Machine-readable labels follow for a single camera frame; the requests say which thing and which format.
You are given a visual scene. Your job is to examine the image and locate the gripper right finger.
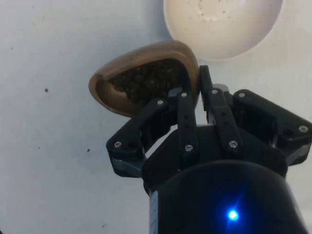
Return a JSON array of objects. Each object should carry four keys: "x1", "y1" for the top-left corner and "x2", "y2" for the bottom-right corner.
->
[{"x1": 199, "y1": 65, "x2": 312, "y2": 169}]

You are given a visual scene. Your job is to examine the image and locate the coffee beans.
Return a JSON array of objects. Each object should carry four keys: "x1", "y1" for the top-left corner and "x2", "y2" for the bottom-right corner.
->
[{"x1": 110, "y1": 58, "x2": 189, "y2": 102}]

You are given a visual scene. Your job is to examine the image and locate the white bowl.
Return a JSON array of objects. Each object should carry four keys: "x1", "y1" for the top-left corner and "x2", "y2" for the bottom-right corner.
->
[{"x1": 163, "y1": 0, "x2": 286, "y2": 61}]

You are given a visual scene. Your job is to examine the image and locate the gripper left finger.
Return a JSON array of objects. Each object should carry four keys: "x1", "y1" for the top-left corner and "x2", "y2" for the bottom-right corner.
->
[{"x1": 106, "y1": 88, "x2": 200, "y2": 176}]

